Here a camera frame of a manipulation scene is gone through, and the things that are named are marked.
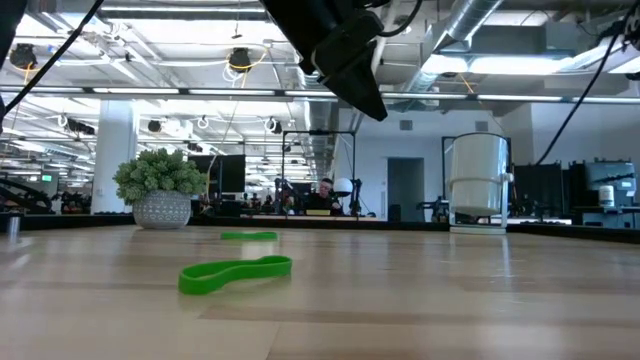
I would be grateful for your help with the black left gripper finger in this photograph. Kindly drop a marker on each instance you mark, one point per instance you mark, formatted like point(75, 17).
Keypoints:
point(367, 90)

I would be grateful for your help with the green rubber band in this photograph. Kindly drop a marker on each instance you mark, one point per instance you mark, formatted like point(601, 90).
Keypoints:
point(200, 285)
point(250, 235)

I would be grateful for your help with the background black robot arm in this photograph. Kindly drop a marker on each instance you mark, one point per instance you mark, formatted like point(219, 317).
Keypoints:
point(25, 197)

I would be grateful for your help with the grey doorway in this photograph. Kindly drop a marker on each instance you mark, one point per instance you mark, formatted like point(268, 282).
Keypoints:
point(405, 190)

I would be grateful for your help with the person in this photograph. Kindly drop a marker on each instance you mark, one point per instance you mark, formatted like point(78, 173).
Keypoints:
point(322, 199)

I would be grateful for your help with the white cylindrical canister on stand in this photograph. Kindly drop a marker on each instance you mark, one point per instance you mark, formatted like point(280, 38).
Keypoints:
point(477, 170)

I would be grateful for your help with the bright ceiling light panel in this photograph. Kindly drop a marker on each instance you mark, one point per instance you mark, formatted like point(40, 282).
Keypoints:
point(520, 65)

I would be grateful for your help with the black monitor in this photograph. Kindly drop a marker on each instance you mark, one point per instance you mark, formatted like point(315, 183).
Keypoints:
point(230, 172)

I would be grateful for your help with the black panel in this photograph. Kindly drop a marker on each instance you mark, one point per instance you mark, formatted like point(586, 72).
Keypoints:
point(540, 190)

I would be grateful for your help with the long ceiling light strip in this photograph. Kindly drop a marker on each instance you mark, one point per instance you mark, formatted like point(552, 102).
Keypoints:
point(135, 90)

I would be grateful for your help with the green plant in patterned pot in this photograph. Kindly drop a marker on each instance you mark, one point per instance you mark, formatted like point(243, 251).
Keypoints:
point(160, 210)

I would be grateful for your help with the dark equipment rack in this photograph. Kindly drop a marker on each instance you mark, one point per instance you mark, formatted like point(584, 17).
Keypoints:
point(600, 172)

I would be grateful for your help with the white building pillar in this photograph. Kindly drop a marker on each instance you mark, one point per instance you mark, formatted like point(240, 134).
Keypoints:
point(112, 160)

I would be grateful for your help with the white jar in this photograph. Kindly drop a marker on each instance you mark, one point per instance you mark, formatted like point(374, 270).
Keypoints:
point(606, 196)

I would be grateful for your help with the green exit sign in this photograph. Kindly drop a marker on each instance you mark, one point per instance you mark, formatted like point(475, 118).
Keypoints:
point(46, 177)

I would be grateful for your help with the silver ribbed ventilation duct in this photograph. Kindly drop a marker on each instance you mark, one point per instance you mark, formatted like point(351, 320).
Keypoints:
point(320, 135)

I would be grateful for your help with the black aluminium table frame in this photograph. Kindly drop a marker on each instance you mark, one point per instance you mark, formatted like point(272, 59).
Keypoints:
point(75, 221)

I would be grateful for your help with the grey metal post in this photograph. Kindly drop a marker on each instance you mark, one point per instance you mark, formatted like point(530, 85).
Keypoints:
point(13, 226)

